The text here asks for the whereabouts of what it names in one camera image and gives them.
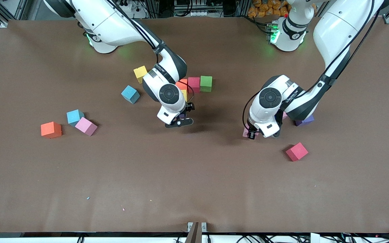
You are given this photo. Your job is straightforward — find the red foam cube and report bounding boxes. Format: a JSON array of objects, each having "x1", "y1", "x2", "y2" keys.
[
  {"x1": 285, "y1": 142, "x2": 309, "y2": 162},
  {"x1": 188, "y1": 77, "x2": 201, "y2": 94}
]

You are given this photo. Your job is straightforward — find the green foam cube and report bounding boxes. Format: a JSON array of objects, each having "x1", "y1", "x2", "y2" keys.
[{"x1": 200, "y1": 76, "x2": 213, "y2": 92}]

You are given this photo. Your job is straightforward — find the teal foam cube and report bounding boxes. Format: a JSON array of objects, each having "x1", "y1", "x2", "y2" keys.
[
  {"x1": 67, "y1": 109, "x2": 85, "y2": 127},
  {"x1": 121, "y1": 85, "x2": 140, "y2": 104}
]

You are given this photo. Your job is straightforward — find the brown table mat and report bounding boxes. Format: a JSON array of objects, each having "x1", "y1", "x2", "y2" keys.
[{"x1": 0, "y1": 17, "x2": 389, "y2": 233}]

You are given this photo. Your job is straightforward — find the pile of orange objects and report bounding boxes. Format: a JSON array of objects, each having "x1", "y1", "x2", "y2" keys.
[{"x1": 248, "y1": 0, "x2": 291, "y2": 18}]

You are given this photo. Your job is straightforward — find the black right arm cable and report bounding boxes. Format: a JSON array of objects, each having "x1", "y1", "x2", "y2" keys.
[{"x1": 108, "y1": 0, "x2": 195, "y2": 108}]

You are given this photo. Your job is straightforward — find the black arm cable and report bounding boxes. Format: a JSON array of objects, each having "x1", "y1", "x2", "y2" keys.
[
  {"x1": 242, "y1": 0, "x2": 375, "y2": 135},
  {"x1": 108, "y1": 0, "x2": 195, "y2": 108}
]

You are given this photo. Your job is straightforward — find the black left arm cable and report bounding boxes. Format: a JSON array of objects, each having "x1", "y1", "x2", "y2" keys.
[{"x1": 242, "y1": 0, "x2": 375, "y2": 135}]

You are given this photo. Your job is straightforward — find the metal mount bracket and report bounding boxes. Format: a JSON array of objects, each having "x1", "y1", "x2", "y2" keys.
[{"x1": 185, "y1": 222, "x2": 207, "y2": 243}]

